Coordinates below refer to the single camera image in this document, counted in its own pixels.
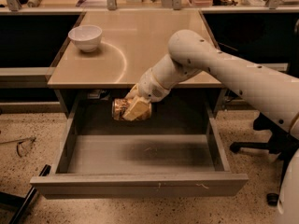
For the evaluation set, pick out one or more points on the white ceramic bowl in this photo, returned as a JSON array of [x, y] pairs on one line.
[[86, 38]]

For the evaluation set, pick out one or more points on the crushed orange gold can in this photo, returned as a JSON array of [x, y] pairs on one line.
[[118, 108]]

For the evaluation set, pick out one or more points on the black metal floor stand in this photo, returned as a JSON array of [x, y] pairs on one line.
[[16, 204]]

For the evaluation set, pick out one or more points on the grey open top drawer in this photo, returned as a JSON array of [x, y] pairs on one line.
[[177, 152]]

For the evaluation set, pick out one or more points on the beige top cabinet desk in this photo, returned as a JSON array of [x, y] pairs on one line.
[[133, 41]]

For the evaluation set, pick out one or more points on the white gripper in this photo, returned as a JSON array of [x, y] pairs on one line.
[[150, 87]]

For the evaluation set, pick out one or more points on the black office chair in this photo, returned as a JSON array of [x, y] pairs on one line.
[[280, 143]]

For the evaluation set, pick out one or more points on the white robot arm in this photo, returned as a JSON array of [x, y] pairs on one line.
[[274, 94]]

